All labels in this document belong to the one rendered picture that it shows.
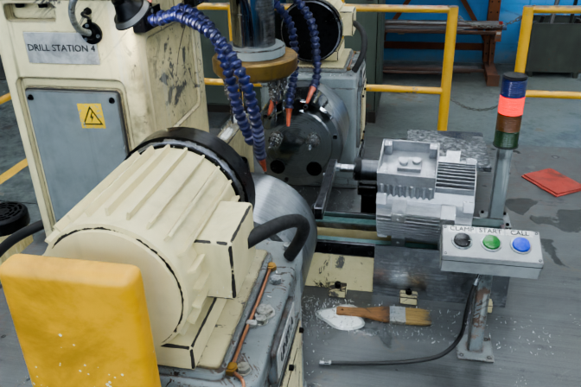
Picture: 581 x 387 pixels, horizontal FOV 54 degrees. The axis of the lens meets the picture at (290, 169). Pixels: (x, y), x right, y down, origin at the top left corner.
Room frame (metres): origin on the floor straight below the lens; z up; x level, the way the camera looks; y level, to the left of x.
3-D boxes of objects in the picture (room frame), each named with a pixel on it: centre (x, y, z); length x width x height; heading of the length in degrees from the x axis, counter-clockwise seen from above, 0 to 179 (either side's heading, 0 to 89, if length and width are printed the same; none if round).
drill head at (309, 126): (1.51, -0.04, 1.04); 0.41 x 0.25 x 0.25; 168
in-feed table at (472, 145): (1.62, -0.48, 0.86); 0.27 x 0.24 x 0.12; 168
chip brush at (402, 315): (0.99, -0.19, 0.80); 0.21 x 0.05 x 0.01; 80
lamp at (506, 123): (1.36, -0.56, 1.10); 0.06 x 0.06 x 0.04
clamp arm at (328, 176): (1.19, -0.08, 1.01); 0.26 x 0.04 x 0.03; 168
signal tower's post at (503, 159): (1.36, -0.56, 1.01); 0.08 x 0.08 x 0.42; 78
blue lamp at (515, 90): (1.36, -0.56, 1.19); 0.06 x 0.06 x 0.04
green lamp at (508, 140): (1.36, -0.56, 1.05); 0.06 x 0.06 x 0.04
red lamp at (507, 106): (1.36, -0.56, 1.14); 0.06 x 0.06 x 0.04
